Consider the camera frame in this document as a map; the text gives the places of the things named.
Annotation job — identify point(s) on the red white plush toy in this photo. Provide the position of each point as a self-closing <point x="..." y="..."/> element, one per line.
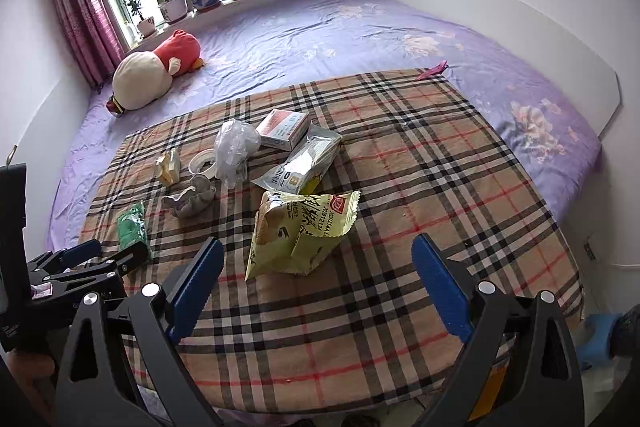
<point x="143" y="77"/>

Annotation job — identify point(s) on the wall power outlet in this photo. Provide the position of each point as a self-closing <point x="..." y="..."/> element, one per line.
<point x="589" y="251"/>

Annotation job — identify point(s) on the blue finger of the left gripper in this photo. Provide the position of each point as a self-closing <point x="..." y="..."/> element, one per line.
<point x="73" y="256"/>
<point x="129" y="259"/>

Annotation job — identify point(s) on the orange white medicine box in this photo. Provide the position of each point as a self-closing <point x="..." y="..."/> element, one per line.
<point x="282" y="129"/>

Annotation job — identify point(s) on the white round plastic lid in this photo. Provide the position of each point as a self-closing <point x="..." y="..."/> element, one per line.
<point x="203" y="163"/>

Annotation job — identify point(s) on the silver white foil pouch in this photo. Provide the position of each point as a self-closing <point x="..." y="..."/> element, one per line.
<point x="303" y="170"/>

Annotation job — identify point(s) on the green wrapper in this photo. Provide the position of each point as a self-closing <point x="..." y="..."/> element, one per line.
<point x="131" y="229"/>

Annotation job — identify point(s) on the purple floral bed sheet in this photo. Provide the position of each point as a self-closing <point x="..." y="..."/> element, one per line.
<point x="297" y="41"/>

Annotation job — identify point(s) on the plaid beige blanket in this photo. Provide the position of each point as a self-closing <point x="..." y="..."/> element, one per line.
<point x="360" y="330"/>

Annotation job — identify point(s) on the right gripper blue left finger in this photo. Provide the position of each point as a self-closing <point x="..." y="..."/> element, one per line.
<point x="191" y="287"/>

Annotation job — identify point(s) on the blue plastic stool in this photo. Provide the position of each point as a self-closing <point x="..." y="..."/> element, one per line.
<point x="594" y="348"/>

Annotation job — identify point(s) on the yellow snack bag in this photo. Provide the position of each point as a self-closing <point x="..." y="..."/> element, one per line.
<point x="294" y="234"/>

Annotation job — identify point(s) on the small plant white pot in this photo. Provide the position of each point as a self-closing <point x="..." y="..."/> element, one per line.
<point x="146" y="25"/>

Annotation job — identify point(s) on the crumpled grey paper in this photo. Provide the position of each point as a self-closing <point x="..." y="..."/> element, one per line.
<point x="192" y="200"/>

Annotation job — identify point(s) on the person's left hand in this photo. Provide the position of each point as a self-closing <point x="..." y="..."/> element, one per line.
<point x="28" y="370"/>

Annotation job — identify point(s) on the crumpled clear plastic bag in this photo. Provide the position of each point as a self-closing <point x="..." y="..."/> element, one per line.
<point x="235" y="142"/>

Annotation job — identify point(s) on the pink hair clip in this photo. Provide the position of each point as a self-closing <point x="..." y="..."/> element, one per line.
<point x="433" y="71"/>

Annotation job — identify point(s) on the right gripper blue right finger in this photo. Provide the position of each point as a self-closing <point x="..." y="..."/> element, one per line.
<point x="449" y="299"/>

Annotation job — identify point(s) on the white headboard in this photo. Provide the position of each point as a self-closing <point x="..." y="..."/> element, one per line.
<point x="583" y="76"/>

